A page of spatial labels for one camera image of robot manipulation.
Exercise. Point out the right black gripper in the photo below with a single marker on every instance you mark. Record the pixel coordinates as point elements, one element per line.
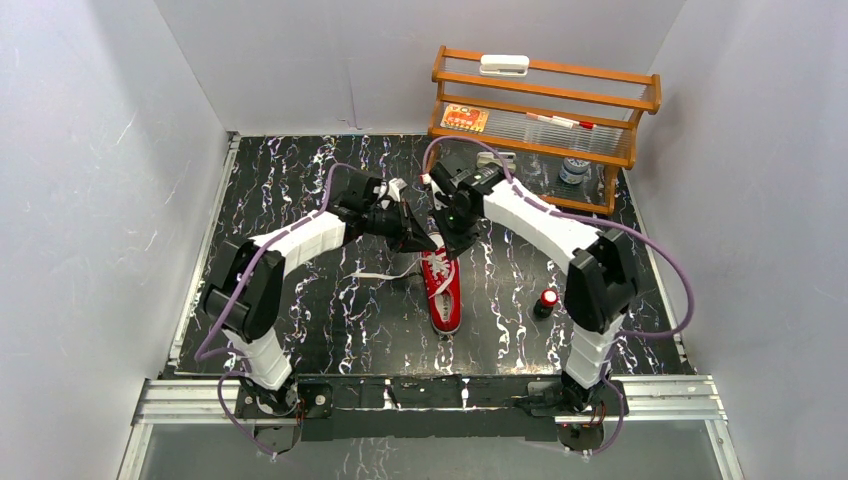
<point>457,243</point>

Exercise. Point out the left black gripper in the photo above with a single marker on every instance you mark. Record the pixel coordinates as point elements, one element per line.
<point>402,223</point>

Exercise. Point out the red canvas sneaker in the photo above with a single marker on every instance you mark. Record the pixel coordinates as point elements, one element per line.
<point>445,309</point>

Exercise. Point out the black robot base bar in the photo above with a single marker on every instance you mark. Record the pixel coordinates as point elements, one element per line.
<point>544,407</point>

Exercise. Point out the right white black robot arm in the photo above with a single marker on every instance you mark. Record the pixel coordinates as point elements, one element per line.
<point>601,276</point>

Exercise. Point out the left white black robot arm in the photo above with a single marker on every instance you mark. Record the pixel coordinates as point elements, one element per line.
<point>244,289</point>

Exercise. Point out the white stapler on lower shelf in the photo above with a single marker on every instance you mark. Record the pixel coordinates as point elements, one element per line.
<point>485,157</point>

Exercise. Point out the white stapler on shelf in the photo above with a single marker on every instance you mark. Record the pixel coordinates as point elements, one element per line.
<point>485,157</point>
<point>504,65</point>

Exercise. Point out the small red capped bottle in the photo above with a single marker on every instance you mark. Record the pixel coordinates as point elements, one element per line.
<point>545,304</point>

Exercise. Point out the orange patterned card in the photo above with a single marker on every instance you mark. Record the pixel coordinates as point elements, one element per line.
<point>464,118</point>

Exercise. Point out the orange wooden shelf rack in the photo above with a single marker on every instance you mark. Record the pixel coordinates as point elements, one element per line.
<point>573,129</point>

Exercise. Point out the red white marker pen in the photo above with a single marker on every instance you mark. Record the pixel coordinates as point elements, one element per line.
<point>560,121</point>

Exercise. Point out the white stapler on top shelf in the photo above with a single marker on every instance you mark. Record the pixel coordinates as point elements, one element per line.
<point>504,65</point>

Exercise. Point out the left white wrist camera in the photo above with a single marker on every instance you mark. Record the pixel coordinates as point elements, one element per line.
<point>391,190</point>

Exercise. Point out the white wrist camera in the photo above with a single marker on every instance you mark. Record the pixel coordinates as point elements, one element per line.
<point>391,190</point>
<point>436,192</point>

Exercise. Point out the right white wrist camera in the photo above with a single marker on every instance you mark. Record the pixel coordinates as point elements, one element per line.
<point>436,192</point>

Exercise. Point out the aluminium frame rail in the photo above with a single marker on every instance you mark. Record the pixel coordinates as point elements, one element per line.
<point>648,397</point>

